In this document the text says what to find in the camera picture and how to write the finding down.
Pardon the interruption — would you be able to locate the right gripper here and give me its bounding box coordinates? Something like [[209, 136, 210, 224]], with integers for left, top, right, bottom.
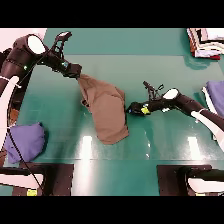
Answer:
[[125, 101, 152, 117]]

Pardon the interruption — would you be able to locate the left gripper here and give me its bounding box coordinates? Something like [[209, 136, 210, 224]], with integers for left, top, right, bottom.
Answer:
[[60, 59, 83, 80]]

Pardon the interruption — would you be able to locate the brown T-shirt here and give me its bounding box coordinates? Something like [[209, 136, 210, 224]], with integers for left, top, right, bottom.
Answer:
[[76, 73, 130, 146]]

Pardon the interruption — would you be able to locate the white garment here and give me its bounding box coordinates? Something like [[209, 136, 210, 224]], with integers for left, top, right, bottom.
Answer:
[[194, 27, 224, 59], [201, 86, 218, 115]]

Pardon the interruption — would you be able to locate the blue garment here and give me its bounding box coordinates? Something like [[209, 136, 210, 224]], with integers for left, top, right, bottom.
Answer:
[[205, 80, 224, 118]]

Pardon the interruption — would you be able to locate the purple garment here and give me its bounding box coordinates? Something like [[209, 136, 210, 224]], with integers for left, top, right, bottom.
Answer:
[[2, 122, 46, 165]]

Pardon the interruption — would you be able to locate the brown striped garment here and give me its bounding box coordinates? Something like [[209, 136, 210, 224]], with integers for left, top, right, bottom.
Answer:
[[186, 27, 203, 55]]

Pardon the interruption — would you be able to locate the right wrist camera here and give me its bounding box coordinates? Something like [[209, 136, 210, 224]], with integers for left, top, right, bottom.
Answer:
[[142, 80, 165, 102]]

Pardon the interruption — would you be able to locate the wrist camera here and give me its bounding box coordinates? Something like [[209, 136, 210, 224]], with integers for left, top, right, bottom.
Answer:
[[142, 80, 165, 102], [49, 31, 73, 60]]

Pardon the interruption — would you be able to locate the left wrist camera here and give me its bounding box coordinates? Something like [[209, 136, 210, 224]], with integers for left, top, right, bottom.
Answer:
[[49, 31, 73, 60]]

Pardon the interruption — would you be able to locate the black cable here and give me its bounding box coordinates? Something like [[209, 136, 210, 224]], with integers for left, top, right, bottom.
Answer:
[[5, 126, 46, 197]]

